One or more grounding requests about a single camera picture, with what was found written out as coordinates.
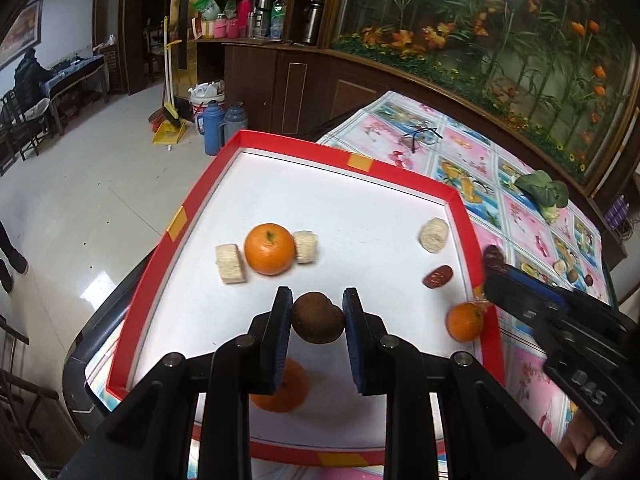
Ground steel thermos on counter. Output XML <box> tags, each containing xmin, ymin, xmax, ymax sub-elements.
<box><xmin>302</xmin><ymin>0</ymin><xmax>324</xmax><ymax>46</ymax></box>

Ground colourful fruit print tablecloth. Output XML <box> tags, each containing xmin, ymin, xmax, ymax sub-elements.
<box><xmin>84</xmin><ymin>90</ymin><xmax>618</xmax><ymax>480</ymax></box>

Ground yellow broom and dustpan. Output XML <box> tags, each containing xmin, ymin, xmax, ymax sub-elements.
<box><xmin>150</xmin><ymin>16</ymin><xmax>186</xmax><ymax>148</ymax></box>

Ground seated person in black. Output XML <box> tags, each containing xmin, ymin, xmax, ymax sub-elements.
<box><xmin>14</xmin><ymin>47</ymin><xmax>54</xmax><ymax>112</ymax></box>

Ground red rimmed white tray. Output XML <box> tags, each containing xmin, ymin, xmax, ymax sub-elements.
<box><xmin>104</xmin><ymin>129</ymin><xmax>507</xmax><ymax>468</ymax></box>

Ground grey thermos flask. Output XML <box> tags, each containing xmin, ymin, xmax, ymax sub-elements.
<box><xmin>220</xmin><ymin>102</ymin><xmax>248</xmax><ymax>144</ymax></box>

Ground beige cake piece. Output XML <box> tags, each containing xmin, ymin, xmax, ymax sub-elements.
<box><xmin>552</xmin><ymin>259</ymin><xmax>567</xmax><ymax>275</ymax></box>

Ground orange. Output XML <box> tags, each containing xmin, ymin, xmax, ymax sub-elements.
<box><xmin>250</xmin><ymin>358</ymin><xmax>310</xmax><ymax>413</ymax></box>
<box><xmin>244</xmin><ymin>223</ymin><xmax>296</xmax><ymax>276</ymax></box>
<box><xmin>445</xmin><ymin>302</ymin><xmax>485</xmax><ymax>342</ymax></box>

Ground beige cake slice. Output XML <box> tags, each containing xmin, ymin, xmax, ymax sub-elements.
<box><xmin>215</xmin><ymin>244</ymin><xmax>246</xmax><ymax>285</ymax></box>

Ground green leafy vegetable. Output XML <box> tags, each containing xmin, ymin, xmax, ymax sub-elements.
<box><xmin>514</xmin><ymin>170</ymin><xmax>568</xmax><ymax>224</ymax></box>

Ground brown round fruit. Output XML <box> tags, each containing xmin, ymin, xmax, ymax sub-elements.
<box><xmin>291</xmin><ymin>292</ymin><xmax>345</xmax><ymax>344</ymax></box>

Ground purple bottles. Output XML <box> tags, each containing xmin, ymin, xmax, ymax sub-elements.
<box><xmin>604</xmin><ymin>194</ymin><xmax>629</xmax><ymax>235</ymax></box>

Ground pink containers on counter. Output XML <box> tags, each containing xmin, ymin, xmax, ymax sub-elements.
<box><xmin>213</xmin><ymin>13</ymin><xmax>240</xmax><ymax>39</ymax></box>

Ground blue thermos flask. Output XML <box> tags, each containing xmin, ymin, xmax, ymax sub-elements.
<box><xmin>195</xmin><ymin>101</ymin><xmax>224</xmax><ymax>156</ymax></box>

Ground large flower aquarium display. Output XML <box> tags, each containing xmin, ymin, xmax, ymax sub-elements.
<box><xmin>333</xmin><ymin>0</ymin><xmax>638</xmax><ymax>182</ymax></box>

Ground black glasses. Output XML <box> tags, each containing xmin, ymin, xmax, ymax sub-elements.
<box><xmin>398</xmin><ymin>127</ymin><xmax>442</xmax><ymax>154</ymax></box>

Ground person's right hand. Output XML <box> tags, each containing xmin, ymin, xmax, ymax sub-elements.
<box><xmin>558</xmin><ymin>411</ymin><xmax>616</xmax><ymax>469</ymax></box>

